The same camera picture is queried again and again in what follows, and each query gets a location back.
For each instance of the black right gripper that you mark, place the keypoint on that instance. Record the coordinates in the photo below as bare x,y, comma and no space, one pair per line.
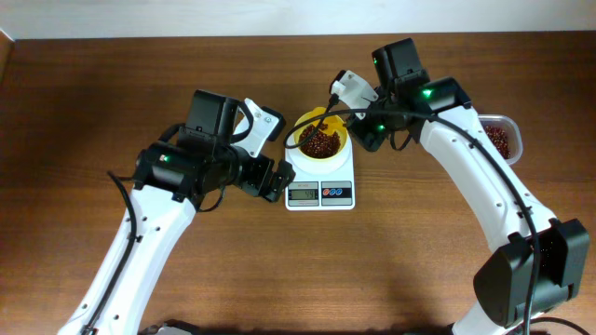
364,135

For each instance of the yellow plastic bowl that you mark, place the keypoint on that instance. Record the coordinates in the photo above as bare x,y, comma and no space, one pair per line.
334,123

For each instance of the white digital kitchen scale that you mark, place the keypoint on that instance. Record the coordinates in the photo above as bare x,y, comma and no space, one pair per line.
321,184

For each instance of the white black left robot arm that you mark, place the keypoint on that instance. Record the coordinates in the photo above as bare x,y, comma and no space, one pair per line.
218,145

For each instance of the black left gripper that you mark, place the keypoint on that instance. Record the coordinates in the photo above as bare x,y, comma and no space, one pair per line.
271,181

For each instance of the clear plastic food container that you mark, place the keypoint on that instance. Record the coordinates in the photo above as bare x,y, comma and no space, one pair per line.
513,132

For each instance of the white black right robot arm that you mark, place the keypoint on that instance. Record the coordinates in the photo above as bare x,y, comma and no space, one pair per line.
537,261

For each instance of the red azuki beans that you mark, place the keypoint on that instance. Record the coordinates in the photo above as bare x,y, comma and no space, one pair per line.
499,139

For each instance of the red beans in bowl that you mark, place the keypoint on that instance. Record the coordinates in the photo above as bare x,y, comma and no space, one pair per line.
322,145

